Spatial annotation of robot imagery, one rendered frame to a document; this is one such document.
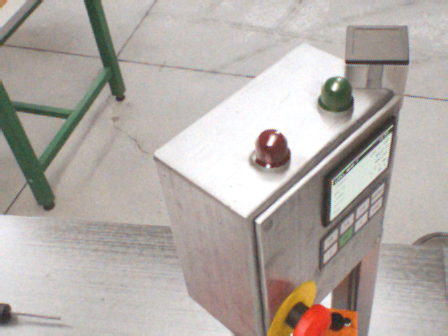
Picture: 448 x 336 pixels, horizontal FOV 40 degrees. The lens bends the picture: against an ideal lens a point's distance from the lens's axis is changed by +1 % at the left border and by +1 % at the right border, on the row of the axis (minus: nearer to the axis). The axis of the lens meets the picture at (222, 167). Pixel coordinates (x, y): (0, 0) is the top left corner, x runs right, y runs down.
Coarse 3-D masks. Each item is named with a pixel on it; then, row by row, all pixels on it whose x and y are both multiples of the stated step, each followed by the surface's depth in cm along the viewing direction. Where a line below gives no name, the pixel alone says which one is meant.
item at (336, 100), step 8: (328, 80) 43; (336, 80) 43; (344, 80) 43; (328, 88) 43; (336, 88) 43; (344, 88) 43; (352, 88) 43; (320, 96) 45; (328, 96) 43; (336, 96) 43; (344, 96) 43; (352, 96) 44; (320, 104) 44; (328, 104) 43; (336, 104) 43; (344, 104) 43; (352, 104) 44; (328, 112) 43; (336, 112) 43; (344, 112) 43
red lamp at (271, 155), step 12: (264, 132) 40; (276, 132) 40; (264, 144) 39; (276, 144) 39; (252, 156) 41; (264, 156) 40; (276, 156) 40; (288, 156) 41; (264, 168) 40; (276, 168) 40
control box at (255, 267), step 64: (320, 64) 48; (192, 128) 44; (256, 128) 44; (320, 128) 43; (192, 192) 42; (256, 192) 40; (320, 192) 43; (192, 256) 49; (256, 256) 42; (256, 320) 47
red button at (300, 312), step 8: (296, 304) 49; (304, 304) 50; (320, 304) 49; (296, 312) 49; (304, 312) 49; (312, 312) 48; (320, 312) 48; (328, 312) 49; (288, 320) 49; (296, 320) 49; (304, 320) 48; (312, 320) 47; (320, 320) 48; (328, 320) 48; (296, 328) 48; (304, 328) 47; (312, 328) 47; (320, 328) 48; (328, 328) 49
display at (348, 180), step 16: (384, 128) 45; (368, 144) 44; (384, 144) 46; (352, 160) 43; (368, 160) 46; (384, 160) 48; (336, 176) 43; (352, 176) 45; (368, 176) 47; (336, 192) 44; (352, 192) 46; (336, 208) 45
